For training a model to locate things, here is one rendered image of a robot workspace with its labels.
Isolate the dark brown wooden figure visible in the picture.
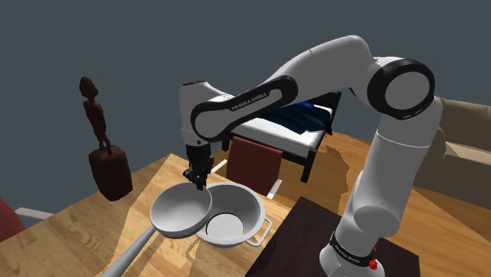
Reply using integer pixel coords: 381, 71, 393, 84
79, 76, 134, 203

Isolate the brown sofa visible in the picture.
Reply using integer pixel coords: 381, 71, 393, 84
412, 97, 491, 211

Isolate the grey pot with handles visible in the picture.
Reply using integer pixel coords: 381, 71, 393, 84
194, 182, 274, 249

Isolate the dark robot stand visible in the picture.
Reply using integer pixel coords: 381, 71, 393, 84
245, 196, 422, 277

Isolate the black bed with blue blanket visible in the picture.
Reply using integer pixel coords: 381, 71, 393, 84
221, 90, 343, 184

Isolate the grey frying pan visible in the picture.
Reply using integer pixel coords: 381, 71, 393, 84
101, 181, 213, 277

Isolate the red chair with white frame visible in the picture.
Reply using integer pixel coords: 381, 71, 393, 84
0, 197, 55, 243
209, 135, 284, 201

